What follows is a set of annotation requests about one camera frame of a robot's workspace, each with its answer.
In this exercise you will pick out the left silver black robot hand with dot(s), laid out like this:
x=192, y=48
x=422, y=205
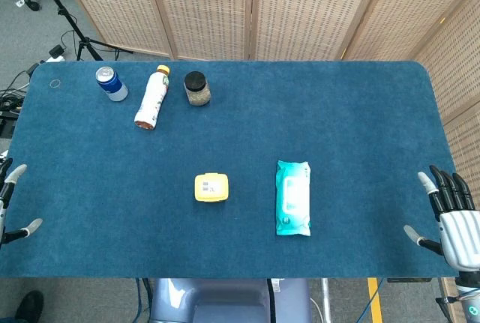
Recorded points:
x=11, y=178

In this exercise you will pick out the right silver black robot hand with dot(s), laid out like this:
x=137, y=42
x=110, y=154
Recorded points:
x=459, y=233

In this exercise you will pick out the yellow green small box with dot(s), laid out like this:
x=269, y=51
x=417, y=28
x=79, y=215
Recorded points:
x=211, y=187

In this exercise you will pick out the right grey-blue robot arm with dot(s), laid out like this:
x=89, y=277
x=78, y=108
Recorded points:
x=468, y=300

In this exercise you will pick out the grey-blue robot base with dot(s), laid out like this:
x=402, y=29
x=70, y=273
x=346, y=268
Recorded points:
x=225, y=300

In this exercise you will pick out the yellow floor tape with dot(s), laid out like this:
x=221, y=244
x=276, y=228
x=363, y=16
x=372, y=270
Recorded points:
x=375, y=300

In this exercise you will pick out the white power strip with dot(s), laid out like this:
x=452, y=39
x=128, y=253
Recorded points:
x=54, y=59

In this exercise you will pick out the black shoe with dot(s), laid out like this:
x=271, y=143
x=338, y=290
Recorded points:
x=29, y=306

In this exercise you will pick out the black power adapter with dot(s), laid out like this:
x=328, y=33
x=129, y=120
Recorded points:
x=57, y=52

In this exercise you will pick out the blue soda can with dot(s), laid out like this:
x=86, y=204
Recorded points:
x=112, y=85

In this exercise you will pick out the metal table leg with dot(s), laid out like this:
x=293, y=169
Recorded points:
x=326, y=300

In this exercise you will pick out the white bottle yellow cap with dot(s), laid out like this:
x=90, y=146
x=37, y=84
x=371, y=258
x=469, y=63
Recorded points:
x=152, y=102

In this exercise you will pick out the black tripod stand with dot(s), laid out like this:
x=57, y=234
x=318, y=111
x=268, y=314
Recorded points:
x=71, y=25

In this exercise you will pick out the teal wet wipes pack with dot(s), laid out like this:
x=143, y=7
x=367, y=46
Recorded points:
x=294, y=199

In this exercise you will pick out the bamboo folding screen panel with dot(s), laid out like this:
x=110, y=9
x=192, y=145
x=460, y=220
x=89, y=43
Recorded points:
x=206, y=8
x=463, y=60
x=307, y=8
x=405, y=4
x=120, y=4

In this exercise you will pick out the glass jar black lid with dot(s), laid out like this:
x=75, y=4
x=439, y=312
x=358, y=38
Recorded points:
x=197, y=88

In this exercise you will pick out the blue table mat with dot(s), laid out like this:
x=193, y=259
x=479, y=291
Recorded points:
x=243, y=132

